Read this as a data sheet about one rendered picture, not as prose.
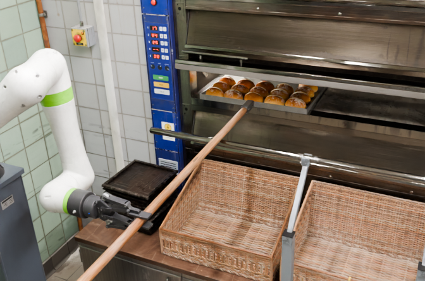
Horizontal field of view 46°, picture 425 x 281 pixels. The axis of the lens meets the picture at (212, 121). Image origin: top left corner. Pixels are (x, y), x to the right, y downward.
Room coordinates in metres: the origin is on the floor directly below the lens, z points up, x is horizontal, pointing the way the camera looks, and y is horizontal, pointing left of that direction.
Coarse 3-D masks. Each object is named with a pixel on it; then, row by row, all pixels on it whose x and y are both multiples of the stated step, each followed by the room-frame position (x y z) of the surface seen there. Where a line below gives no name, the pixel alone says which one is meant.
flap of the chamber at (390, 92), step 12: (204, 60) 2.30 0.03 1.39; (216, 60) 2.31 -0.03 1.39; (228, 60) 2.31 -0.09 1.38; (216, 72) 2.13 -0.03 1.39; (228, 72) 2.10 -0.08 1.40; (240, 72) 2.08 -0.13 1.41; (300, 72) 2.08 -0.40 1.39; (312, 72) 2.08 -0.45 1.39; (324, 72) 2.08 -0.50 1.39; (336, 72) 2.09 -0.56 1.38; (312, 84) 1.94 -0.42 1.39; (324, 84) 1.91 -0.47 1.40; (336, 84) 1.89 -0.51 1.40; (348, 84) 1.87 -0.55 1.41; (408, 84) 1.89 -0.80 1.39; (420, 84) 1.89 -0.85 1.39; (408, 96) 1.77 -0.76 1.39; (420, 96) 1.75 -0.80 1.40
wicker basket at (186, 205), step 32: (192, 192) 2.18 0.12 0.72; (224, 192) 2.20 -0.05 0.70; (256, 192) 2.14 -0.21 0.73; (288, 192) 2.08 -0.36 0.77; (192, 224) 2.09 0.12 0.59; (224, 224) 2.08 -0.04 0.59; (256, 224) 2.07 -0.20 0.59; (192, 256) 1.81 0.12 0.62; (224, 256) 1.75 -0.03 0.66; (256, 256) 1.68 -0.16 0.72
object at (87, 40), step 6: (72, 30) 2.57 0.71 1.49; (78, 30) 2.55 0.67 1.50; (84, 30) 2.54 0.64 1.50; (90, 30) 2.57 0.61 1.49; (72, 36) 2.57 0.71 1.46; (84, 36) 2.54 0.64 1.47; (90, 36) 2.56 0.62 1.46; (78, 42) 2.56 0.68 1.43; (84, 42) 2.54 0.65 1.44; (90, 42) 2.56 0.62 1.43
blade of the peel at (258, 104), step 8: (256, 80) 2.55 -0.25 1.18; (272, 80) 2.54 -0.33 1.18; (208, 88) 2.42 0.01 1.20; (296, 88) 2.41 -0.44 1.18; (320, 88) 2.40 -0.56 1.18; (200, 96) 2.33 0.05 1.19; (208, 96) 2.31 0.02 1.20; (216, 96) 2.29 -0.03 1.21; (240, 104) 2.24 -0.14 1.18; (256, 104) 2.20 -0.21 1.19; (264, 104) 2.18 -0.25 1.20; (272, 104) 2.17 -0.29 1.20; (312, 104) 2.19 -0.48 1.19; (296, 112) 2.12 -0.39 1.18; (304, 112) 2.10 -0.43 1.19
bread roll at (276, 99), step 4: (268, 96) 2.21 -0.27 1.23; (272, 96) 2.20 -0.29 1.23; (276, 96) 2.19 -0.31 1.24; (280, 96) 2.20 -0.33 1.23; (264, 100) 2.22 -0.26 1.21; (268, 100) 2.19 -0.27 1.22; (272, 100) 2.18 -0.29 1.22; (276, 100) 2.18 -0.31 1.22; (280, 100) 2.18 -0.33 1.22; (284, 100) 2.20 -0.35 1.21; (280, 104) 2.17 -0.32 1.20; (284, 104) 2.18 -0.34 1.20
